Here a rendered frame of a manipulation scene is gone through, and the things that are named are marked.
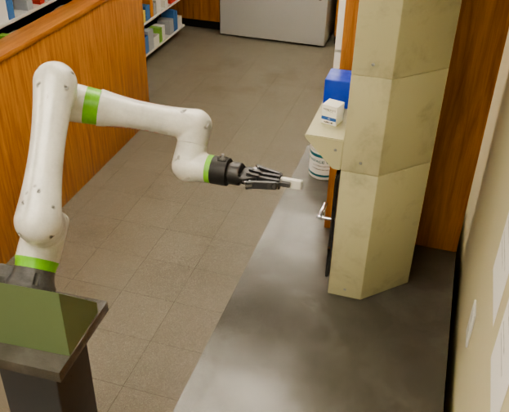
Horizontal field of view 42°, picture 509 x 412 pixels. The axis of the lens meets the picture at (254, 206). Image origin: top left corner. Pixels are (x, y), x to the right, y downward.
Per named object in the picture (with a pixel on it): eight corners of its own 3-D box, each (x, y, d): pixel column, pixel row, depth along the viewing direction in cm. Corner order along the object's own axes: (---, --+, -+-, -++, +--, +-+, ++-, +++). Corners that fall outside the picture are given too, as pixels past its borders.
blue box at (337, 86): (359, 97, 215) (362, 71, 211) (354, 110, 207) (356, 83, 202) (328, 93, 218) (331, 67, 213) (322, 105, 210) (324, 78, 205)
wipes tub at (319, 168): (341, 167, 292) (344, 137, 283) (335, 182, 281) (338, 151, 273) (311, 163, 295) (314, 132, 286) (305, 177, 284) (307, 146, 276)
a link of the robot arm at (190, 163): (176, 179, 223) (163, 177, 213) (181, 142, 223) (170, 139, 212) (215, 186, 220) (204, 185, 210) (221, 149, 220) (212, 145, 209)
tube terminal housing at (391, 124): (413, 252, 242) (452, 47, 199) (403, 309, 216) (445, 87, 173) (345, 239, 247) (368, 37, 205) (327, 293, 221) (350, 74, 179)
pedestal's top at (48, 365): (-37, 360, 198) (-40, 350, 196) (21, 292, 224) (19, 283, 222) (60, 382, 192) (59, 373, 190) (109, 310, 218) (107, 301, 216)
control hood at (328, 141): (359, 124, 222) (362, 96, 216) (340, 171, 196) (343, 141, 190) (324, 119, 224) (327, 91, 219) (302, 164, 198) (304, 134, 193)
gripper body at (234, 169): (225, 168, 208) (254, 173, 206) (234, 155, 215) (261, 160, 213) (225, 189, 212) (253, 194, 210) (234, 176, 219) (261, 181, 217)
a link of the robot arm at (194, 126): (97, 127, 217) (95, 124, 206) (104, 91, 217) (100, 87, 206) (207, 146, 223) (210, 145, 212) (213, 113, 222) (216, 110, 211)
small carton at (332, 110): (342, 120, 201) (345, 101, 198) (335, 126, 198) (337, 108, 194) (328, 116, 203) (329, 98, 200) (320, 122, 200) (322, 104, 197)
